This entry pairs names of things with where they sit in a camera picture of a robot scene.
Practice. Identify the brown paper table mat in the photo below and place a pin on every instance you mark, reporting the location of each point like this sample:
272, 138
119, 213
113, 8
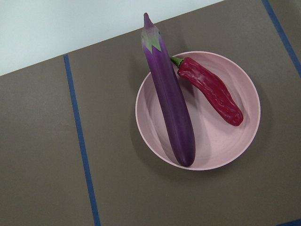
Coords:
42, 179

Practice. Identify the red chili pepper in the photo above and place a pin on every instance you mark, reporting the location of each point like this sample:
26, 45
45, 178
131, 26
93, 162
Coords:
212, 87

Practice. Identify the purple eggplant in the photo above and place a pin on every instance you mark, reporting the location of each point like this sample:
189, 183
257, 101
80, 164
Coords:
175, 112

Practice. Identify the pink plate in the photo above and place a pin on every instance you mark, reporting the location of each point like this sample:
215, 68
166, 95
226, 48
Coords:
217, 142

